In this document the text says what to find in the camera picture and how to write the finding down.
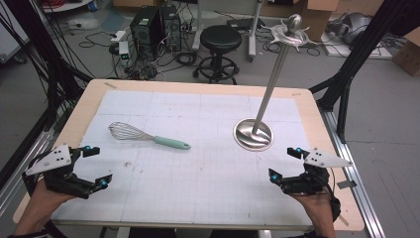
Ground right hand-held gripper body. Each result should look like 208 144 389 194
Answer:
280 147 354 196

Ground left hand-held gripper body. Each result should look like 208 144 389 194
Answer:
21 143 97 199

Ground steel utensil stand with hooks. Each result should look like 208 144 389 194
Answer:
232 13 321 153

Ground wire whisk with green handle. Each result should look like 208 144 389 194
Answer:
107 121 192 151

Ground person's left hand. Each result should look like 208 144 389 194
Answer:
30 178 77 226

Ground person's right hand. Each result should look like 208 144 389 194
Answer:
290 190 337 229

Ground grey tape piece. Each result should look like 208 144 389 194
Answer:
336 179 359 190

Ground white grid mat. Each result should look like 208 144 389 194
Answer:
51 89 315 230

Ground white power adapter box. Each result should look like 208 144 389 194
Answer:
117 41 131 66

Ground wooden table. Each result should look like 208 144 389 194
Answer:
12 77 367 233

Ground white stand leg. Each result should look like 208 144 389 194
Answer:
247 0 264 63
191 0 205 52

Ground large black computer tower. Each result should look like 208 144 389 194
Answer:
129 5 163 62

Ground brown cardboard box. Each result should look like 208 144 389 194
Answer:
391 27 420 78

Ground grey headset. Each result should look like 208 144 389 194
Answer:
326 12 373 47

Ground tall cardboard box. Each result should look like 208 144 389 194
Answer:
296 0 341 43

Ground black round stool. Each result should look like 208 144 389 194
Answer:
192 24 244 85

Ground flat black box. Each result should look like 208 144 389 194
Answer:
226 17 266 32

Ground slim black computer tower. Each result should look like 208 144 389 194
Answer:
159 4 183 54

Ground aluminium rail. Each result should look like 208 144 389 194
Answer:
0 107 68 217
318 106 386 238

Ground black wrist strap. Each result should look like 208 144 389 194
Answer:
329 193 343 223

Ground black metal frame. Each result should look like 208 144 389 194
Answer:
308 0 414 145
0 0 95 189

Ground black floor cables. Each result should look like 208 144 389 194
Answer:
78 31 199 81

